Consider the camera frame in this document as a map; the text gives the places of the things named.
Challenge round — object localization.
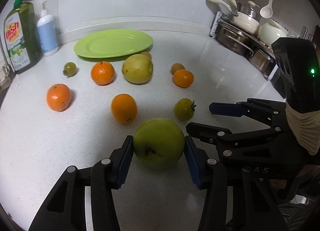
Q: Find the steel pot in rack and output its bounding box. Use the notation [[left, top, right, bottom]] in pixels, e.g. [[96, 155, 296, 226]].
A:
[[248, 49, 276, 77]]

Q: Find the orange mandarin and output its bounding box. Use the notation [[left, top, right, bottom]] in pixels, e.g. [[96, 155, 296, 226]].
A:
[[46, 84, 72, 112]]

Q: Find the large green apple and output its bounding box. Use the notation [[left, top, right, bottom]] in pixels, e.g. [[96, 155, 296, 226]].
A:
[[133, 118, 185, 169]]

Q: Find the metal dish rack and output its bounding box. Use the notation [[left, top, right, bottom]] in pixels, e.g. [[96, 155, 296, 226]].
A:
[[210, 11, 278, 81]]

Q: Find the green plate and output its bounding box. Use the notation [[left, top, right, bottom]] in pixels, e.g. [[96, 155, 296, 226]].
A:
[[74, 29, 153, 59]]

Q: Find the white pan with handle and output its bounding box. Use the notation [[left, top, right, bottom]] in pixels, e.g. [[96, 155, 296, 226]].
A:
[[208, 0, 260, 36]]

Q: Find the oval orange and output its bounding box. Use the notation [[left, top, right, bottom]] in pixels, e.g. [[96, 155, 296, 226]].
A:
[[111, 94, 137, 124]]

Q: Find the brown kiwi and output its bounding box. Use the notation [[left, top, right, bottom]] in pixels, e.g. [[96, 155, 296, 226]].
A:
[[140, 51, 152, 60], [170, 63, 185, 75]]

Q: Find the white ladle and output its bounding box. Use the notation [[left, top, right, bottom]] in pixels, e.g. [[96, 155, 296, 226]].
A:
[[260, 0, 273, 19]]

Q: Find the black camera box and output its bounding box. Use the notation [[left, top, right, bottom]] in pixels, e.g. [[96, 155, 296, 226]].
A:
[[272, 37, 319, 114]]

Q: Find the white ceramic pot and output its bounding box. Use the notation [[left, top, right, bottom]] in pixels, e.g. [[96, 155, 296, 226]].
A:
[[258, 19, 290, 48]]

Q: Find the green dish soap bottle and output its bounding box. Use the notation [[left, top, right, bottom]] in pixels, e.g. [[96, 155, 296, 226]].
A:
[[4, 0, 41, 74]]

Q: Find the small green tomato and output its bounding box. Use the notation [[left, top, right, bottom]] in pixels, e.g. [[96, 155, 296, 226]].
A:
[[63, 62, 77, 77]]

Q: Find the green tomato with stem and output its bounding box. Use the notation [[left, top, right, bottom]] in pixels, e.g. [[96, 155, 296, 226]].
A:
[[174, 98, 196, 121]]

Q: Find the yellow-green apple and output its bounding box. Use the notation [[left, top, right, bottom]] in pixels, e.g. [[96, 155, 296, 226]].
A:
[[121, 54, 153, 84]]

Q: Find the mandarin with stem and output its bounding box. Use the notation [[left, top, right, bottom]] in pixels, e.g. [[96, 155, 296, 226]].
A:
[[91, 62, 115, 85]]

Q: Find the small orange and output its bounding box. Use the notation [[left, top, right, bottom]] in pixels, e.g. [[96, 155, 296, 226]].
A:
[[173, 70, 194, 88]]

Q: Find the white blue pump bottle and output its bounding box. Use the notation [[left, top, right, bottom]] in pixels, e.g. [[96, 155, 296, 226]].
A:
[[37, 0, 59, 57]]

